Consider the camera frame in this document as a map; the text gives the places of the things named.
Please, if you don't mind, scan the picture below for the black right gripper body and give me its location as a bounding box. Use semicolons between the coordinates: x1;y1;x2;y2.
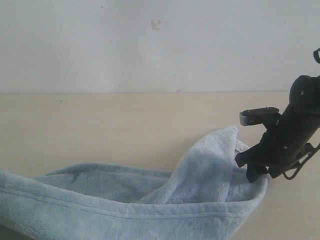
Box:
258;112;318;178

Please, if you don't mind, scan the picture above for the light blue terry towel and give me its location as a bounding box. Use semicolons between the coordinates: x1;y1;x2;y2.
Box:
0;126;268;240

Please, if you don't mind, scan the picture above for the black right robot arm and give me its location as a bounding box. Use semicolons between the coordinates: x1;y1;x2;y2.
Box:
235;75;320;183

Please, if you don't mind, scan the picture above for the white care label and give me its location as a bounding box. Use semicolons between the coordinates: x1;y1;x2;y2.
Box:
234;139;250;153

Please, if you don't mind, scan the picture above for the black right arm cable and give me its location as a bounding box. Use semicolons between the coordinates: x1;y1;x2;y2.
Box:
281;142;320;180

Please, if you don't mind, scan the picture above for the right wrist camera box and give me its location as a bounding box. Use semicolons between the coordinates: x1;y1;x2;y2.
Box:
239;107;281;128

